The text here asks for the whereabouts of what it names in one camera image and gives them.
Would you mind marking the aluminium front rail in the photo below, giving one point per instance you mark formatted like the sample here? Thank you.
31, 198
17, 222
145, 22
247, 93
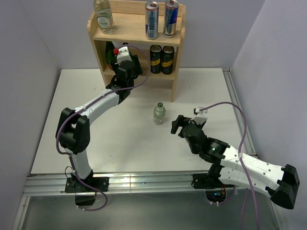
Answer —
119, 183

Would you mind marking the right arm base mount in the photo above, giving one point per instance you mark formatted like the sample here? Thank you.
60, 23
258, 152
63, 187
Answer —
216, 192

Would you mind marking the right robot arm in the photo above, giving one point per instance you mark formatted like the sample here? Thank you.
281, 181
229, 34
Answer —
230, 168

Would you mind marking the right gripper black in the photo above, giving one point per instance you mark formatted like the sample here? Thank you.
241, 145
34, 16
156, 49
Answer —
179, 121

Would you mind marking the clear bottle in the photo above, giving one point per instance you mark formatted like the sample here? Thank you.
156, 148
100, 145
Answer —
103, 12
159, 113

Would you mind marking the Red Bull can front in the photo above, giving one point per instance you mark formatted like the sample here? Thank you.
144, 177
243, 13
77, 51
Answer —
151, 19

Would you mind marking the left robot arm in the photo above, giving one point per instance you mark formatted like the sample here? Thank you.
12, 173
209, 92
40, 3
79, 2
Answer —
73, 132

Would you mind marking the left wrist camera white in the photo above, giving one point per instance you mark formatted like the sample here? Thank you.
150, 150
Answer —
122, 54

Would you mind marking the red bull can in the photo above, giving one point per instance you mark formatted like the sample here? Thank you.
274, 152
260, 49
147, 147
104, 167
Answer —
171, 12
151, 19

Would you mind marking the black yellow can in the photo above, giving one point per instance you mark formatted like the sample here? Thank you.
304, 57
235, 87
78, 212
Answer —
155, 58
167, 59

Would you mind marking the left black yellow can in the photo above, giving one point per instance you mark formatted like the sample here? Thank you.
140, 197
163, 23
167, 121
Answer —
155, 58

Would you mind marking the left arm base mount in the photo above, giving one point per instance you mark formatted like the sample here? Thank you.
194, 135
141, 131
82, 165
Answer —
85, 196

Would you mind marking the wooden two-tier shelf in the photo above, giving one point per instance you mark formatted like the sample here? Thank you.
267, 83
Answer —
129, 26

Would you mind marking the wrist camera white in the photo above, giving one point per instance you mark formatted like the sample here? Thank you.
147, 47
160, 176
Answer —
200, 115
122, 54

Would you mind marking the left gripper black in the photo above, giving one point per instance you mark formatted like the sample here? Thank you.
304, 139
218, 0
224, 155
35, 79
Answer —
136, 66

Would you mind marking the right black yellow can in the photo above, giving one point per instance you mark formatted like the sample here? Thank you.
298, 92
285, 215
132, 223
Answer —
167, 59

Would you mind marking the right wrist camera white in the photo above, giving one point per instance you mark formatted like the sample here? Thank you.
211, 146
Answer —
200, 115

